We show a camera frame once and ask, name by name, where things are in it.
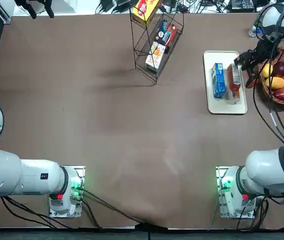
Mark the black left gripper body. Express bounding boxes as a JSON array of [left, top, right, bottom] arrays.
[[14, 0, 54, 9]]

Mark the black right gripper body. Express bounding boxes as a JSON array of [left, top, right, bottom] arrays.
[[255, 36, 280, 63]]

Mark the blue Oreo cookie pack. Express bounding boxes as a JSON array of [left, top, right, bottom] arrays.
[[211, 62, 227, 100]]

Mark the white rectangular tray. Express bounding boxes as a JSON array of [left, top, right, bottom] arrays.
[[203, 50, 248, 116]]

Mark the long yellow mango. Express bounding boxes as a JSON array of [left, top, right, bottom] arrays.
[[264, 76, 284, 91]]

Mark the black labelled power supply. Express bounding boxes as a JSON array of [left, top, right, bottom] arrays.
[[227, 0, 255, 12]]

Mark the black power adapter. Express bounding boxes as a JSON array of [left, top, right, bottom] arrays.
[[99, 0, 115, 10]]

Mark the yellow snack box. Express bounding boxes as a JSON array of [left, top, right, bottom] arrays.
[[132, 0, 163, 29]]

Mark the brown blue chocolate cookie box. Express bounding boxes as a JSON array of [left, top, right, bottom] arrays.
[[155, 19, 179, 49]]

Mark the white cracker box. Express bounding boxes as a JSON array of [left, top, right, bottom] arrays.
[[144, 40, 166, 72]]

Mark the white aluminium frame post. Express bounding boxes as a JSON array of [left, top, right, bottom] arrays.
[[0, 0, 15, 25]]

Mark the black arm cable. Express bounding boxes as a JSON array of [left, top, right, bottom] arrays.
[[252, 7, 284, 147]]

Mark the black cable with white sleeve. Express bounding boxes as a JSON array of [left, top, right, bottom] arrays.
[[266, 37, 284, 146]]

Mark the black wire shelf rack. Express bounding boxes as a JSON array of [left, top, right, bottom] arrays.
[[129, 0, 185, 87]]

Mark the black base cable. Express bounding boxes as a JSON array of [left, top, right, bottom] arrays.
[[78, 186, 168, 230]]

